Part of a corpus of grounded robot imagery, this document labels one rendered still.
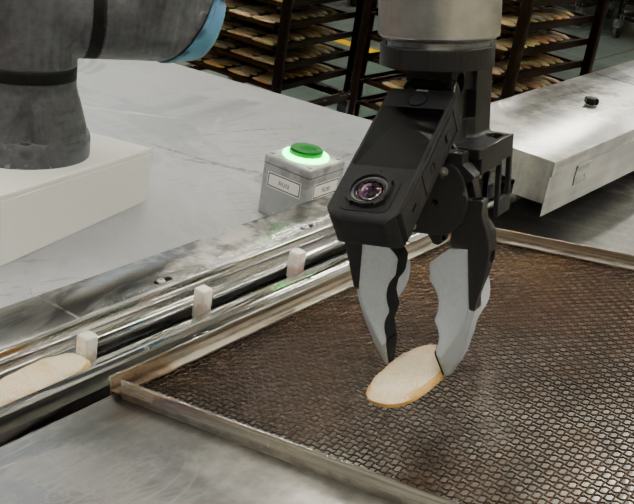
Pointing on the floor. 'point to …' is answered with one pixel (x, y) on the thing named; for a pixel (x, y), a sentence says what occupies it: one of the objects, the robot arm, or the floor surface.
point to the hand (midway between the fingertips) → (413, 353)
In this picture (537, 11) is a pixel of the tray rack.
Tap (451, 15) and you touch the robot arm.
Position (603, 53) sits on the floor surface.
